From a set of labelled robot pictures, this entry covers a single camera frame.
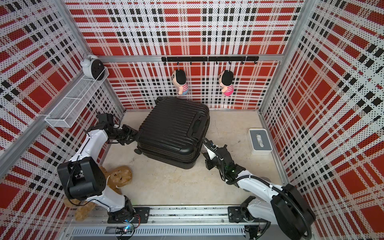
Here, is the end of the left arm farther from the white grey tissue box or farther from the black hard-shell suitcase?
the white grey tissue box

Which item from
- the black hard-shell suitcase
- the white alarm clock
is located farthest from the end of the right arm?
the white alarm clock

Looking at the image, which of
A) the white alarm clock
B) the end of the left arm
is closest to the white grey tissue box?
the end of the left arm

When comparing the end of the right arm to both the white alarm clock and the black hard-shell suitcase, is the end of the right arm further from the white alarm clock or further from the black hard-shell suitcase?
the white alarm clock

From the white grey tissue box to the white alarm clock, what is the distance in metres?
1.00

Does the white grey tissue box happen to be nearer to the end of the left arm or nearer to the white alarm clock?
the end of the left arm

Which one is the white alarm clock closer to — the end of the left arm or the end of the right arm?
the end of the left arm

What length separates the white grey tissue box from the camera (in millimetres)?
947

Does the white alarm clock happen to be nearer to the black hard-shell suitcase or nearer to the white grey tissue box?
the black hard-shell suitcase

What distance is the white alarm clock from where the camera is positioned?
2.57ft

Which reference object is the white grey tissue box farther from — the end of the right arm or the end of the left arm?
the end of the left arm

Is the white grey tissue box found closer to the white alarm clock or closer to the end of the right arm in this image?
the end of the right arm
